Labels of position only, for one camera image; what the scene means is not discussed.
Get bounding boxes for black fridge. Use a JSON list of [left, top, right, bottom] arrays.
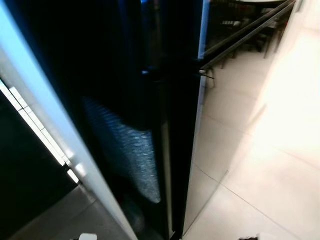
[[5, 0, 302, 240]]

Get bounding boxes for black upper freezer door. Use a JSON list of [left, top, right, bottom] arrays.
[[197, 0, 296, 58]]

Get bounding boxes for bubble wrap sheet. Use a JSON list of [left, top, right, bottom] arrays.
[[82, 96, 162, 204]]

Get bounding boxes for white door panel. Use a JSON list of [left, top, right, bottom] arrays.
[[0, 0, 139, 240]]

